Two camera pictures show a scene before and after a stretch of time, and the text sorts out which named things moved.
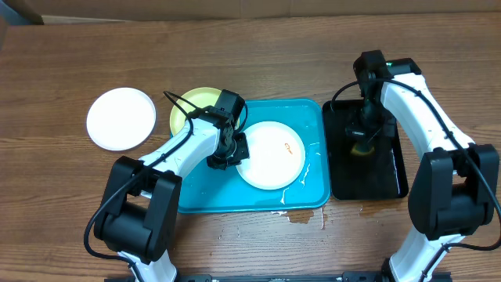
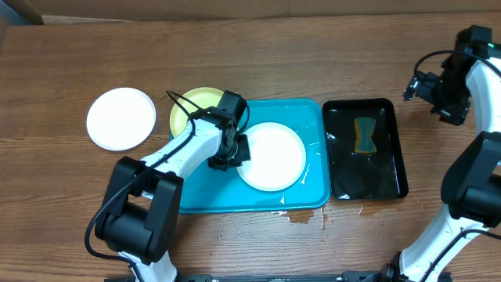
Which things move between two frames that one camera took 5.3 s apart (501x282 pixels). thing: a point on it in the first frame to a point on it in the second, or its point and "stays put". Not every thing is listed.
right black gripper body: (373, 124) to (445, 95)
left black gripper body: (234, 155) stays put
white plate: (120, 119) stays put
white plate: (276, 156) stays put
